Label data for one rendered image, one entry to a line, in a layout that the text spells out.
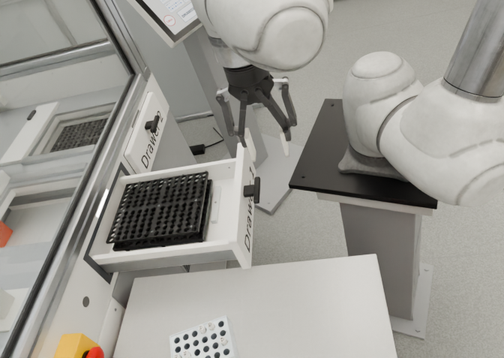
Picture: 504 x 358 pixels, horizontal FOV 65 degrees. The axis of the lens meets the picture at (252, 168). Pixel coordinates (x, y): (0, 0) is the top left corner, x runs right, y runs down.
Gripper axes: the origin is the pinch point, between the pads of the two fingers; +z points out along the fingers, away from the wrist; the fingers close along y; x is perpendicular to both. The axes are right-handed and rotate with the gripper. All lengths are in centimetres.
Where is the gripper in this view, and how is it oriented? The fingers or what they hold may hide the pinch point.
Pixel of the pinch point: (268, 144)
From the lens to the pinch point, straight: 81.1
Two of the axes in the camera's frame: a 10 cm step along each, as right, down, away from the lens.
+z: 2.4, 6.9, 6.8
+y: -9.7, 1.3, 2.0
